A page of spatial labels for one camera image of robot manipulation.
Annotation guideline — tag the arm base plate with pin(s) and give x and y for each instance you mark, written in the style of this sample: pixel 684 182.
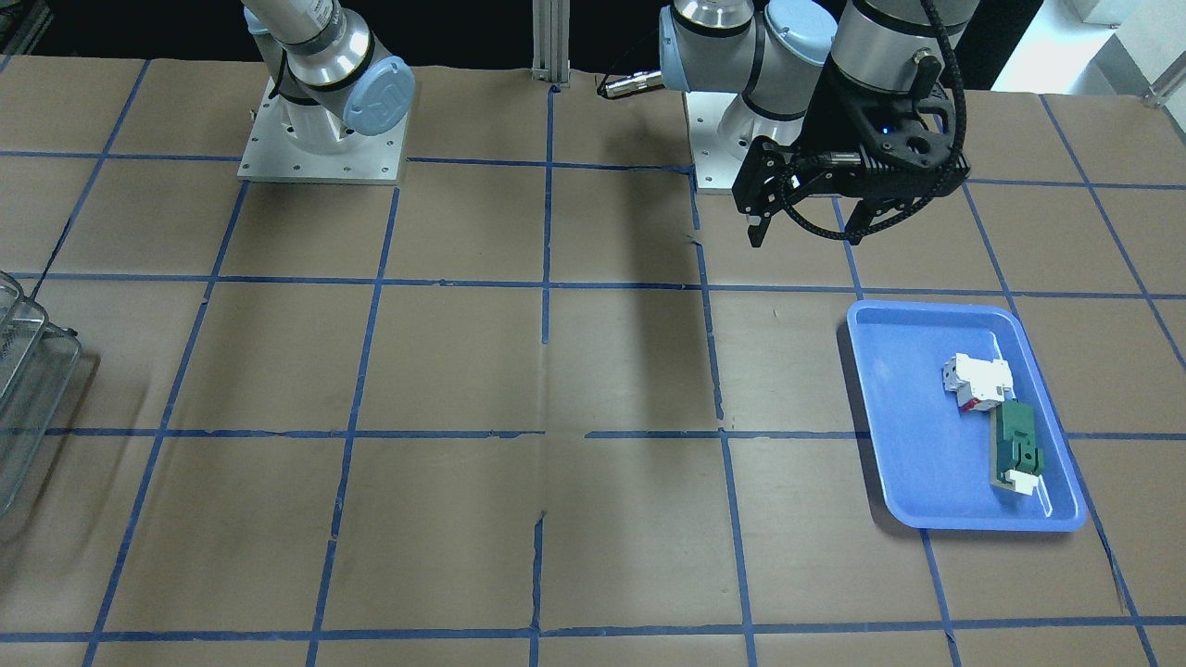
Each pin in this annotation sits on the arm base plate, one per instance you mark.
pixel 297 144
pixel 721 128

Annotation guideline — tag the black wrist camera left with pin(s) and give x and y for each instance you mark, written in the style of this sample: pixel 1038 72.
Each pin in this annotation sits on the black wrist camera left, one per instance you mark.
pixel 867 144

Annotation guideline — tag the aluminium frame post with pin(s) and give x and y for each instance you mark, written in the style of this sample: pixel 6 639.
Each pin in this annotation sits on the aluminium frame post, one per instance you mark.
pixel 551 27

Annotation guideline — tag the green limit switch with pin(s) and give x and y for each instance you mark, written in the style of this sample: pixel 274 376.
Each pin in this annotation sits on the green limit switch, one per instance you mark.
pixel 1016 460

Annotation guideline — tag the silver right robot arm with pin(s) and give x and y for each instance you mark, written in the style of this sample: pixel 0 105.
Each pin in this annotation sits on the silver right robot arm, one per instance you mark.
pixel 334 80

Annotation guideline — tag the wire mesh shelf basket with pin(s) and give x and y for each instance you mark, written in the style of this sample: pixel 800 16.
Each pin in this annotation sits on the wire mesh shelf basket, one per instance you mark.
pixel 38 360

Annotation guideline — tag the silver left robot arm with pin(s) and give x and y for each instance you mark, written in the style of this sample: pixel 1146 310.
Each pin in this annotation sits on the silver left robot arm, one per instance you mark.
pixel 774 57

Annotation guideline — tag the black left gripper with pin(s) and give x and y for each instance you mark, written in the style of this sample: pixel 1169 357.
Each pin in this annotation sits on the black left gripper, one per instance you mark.
pixel 827 127

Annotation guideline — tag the blue plastic tray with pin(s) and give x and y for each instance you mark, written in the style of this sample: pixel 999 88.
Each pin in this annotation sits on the blue plastic tray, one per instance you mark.
pixel 933 460

